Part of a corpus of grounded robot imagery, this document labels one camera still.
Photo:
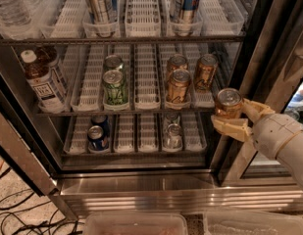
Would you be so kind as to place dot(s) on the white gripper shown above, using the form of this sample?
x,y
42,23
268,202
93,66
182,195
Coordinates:
x,y
277,132

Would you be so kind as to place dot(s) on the orange can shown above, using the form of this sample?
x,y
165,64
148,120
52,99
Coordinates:
x,y
204,72
178,84
176,61
228,103

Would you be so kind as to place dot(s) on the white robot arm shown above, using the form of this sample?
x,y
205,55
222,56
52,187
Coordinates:
x,y
293,163

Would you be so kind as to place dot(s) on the silver can front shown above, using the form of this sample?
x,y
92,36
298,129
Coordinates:
x,y
173,138

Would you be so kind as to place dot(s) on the silver can back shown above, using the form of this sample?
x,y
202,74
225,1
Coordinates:
x,y
170,118

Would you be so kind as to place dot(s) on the green can front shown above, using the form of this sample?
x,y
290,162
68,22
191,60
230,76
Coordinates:
x,y
115,88

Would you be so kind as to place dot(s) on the blue can back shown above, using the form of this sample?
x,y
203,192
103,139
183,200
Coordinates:
x,y
102,121

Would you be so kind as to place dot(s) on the blue can front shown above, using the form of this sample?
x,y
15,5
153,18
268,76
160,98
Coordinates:
x,y
97,138

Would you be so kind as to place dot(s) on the tall silver can left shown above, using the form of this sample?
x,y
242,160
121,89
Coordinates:
x,y
102,11

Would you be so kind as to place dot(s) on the open fridge door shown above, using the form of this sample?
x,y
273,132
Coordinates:
x,y
16,148

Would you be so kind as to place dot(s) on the clear plastic bin left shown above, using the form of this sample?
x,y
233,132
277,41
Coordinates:
x,y
134,223

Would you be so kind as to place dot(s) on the tea bottle back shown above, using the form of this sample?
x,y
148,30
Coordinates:
x,y
49,56

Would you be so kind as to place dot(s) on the tea bottle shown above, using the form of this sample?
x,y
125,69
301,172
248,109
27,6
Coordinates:
x,y
49,56
43,82

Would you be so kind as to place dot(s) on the tea bottle front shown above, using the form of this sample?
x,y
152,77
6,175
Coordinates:
x,y
43,82

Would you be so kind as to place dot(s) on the clear water bottle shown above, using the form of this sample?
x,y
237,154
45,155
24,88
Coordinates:
x,y
14,13

